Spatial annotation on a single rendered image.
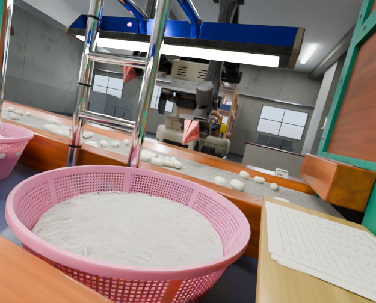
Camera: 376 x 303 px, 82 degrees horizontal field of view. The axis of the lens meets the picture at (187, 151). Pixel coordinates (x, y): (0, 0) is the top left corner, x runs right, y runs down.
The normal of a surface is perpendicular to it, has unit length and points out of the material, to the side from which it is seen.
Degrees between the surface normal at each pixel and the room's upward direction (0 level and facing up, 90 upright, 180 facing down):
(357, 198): 90
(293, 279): 0
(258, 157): 90
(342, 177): 90
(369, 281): 0
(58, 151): 90
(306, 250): 0
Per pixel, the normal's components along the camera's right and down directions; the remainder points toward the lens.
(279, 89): -0.28, 0.07
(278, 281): 0.22, -0.97
